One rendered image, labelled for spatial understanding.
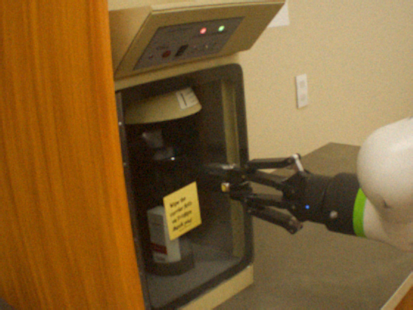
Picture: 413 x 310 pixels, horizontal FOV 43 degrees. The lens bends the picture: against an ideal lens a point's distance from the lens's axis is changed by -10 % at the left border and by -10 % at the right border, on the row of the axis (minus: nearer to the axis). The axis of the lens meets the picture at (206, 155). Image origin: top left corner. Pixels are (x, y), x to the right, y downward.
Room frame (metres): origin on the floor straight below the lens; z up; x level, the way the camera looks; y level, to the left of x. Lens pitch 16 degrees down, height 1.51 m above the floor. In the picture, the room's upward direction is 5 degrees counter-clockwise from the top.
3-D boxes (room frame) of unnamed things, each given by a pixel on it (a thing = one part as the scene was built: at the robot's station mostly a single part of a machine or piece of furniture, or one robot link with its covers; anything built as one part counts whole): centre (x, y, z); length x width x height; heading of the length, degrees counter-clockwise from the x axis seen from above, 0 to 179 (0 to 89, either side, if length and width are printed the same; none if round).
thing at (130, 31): (0.88, -0.01, 1.46); 0.32 x 0.11 x 0.10; 138
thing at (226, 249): (0.92, 0.03, 1.19); 0.30 x 0.01 x 0.40; 138
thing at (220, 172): (0.93, -0.04, 1.21); 0.07 x 0.03 x 0.01; 48
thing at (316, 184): (0.83, -0.15, 1.20); 0.09 x 0.07 x 0.08; 48
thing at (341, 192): (0.78, -0.21, 1.20); 0.12 x 0.06 x 0.09; 138
